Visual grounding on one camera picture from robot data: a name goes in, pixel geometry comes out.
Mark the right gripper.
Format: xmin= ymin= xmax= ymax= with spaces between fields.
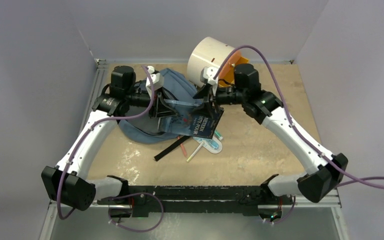
xmin=191 ymin=83 xmax=247 ymax=120

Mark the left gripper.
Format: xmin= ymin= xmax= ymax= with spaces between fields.
xmin=125 ymin=85 xmax=179 ymax=119

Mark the blue backpack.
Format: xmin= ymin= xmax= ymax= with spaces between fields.
xmin=118 ymin=68 xmax=199 ymax=162

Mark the dark blue book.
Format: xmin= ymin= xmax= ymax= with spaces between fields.
xmin=157 ymin=100 xmax=224 ymax=139

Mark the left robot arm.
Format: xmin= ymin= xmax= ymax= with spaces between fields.
xmin=41 ymin=65 xmax=164 ymax=220

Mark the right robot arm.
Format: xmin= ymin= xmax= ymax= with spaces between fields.
xmin=194 ymin=63 xmax=349 ymax=204

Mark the blister pack with blue items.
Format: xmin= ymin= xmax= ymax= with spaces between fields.
xmin=193 ymin=136 xmax=223 ymax=154

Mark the yellow open drawer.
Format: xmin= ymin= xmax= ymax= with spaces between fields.
xmin=218 ymin=52 xmax=249 ymax=87

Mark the green white glue stick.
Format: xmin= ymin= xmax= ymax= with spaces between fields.
xmin=214 ymin=130 xmax=224 ymax=141

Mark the cream round drawer cabinet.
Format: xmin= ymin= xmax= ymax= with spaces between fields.
xmin=186 ymin=36 xmax=243 ymax=87

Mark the white marker pen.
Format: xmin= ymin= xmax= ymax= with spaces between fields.
xmin=186 ymin=142 xmax=204 ymax=163

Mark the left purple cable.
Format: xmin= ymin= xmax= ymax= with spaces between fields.
xmin=56 ymin=65 xmax=165 ymax=233

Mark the purple cable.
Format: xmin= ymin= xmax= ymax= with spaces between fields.
xmin=212 ymin=44 xmax=384 ymax=226
xmin=56 ymin=65 xmax=165 ymax=233

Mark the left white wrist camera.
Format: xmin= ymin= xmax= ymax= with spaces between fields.
xmin=145 ymin=65 xmax=164 ymax=97

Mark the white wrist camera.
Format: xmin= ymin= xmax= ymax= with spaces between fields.
xmin=145 ymin=65 xmax=164 ymax=97
xmin=200 ymin=66 xmax=219 ymax=96

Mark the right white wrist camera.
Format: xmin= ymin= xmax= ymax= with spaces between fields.
xmin=200 ymin=66 xmax=219 ymax=96

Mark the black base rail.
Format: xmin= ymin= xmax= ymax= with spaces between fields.
xmin=97 ymin=185 xmax=293 ymax=218

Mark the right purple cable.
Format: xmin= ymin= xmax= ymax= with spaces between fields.
xmin=212 ymin=44 xmax=384 ymax=226

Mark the aluminium frame rail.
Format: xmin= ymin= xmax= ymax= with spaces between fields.
xmin=47 ymin=183 xmax=342 ymax=209

